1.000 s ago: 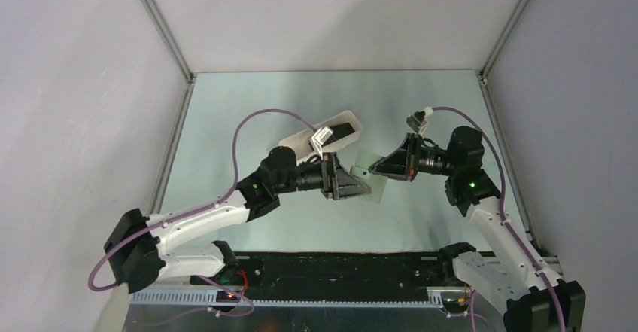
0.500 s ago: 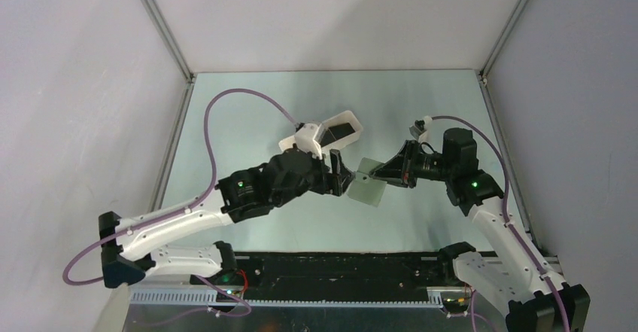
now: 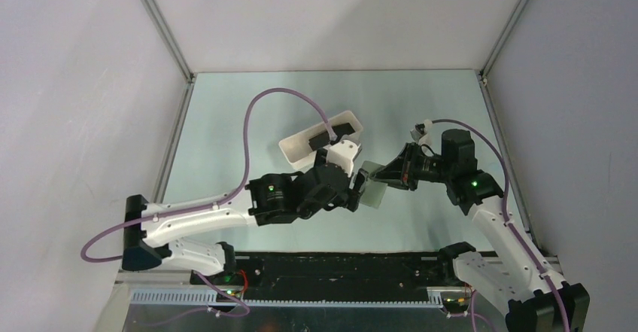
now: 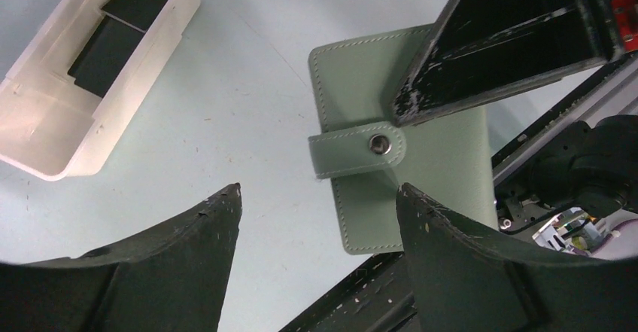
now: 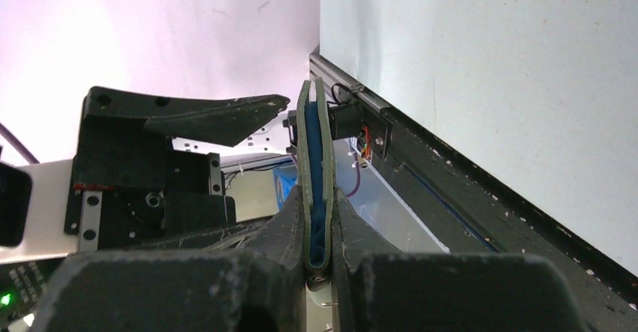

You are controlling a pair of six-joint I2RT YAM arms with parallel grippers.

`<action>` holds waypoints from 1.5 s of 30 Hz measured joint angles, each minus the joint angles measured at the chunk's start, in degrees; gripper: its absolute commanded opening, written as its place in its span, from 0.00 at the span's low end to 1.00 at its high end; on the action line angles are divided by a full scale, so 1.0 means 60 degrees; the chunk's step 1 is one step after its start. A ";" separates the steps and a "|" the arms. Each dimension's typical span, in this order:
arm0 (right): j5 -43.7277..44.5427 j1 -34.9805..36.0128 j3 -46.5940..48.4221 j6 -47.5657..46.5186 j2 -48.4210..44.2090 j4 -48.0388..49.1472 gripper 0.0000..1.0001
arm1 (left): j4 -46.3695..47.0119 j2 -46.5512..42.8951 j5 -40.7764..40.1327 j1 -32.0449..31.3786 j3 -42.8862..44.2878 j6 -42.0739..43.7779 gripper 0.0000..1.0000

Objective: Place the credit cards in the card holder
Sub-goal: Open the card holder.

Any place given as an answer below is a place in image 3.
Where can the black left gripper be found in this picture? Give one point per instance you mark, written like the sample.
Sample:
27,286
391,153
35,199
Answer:
348,197

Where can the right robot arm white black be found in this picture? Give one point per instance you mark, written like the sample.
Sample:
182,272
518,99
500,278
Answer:
529,293

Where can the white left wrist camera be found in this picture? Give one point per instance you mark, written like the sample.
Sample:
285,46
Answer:
343,154

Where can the white plastic bin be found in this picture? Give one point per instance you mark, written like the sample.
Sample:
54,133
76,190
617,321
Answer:
295,148

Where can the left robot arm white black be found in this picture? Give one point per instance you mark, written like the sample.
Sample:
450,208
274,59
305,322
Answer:
154,236

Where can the black credit card in bin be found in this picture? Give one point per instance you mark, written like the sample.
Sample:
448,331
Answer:
319,141

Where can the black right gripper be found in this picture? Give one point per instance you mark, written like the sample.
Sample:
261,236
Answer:
400,173

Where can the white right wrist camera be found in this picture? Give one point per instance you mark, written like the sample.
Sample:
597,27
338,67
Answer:
420,133

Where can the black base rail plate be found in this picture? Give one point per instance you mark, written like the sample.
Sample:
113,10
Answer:
342,277

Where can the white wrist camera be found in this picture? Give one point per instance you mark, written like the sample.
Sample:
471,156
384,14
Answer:
420,133
343,154

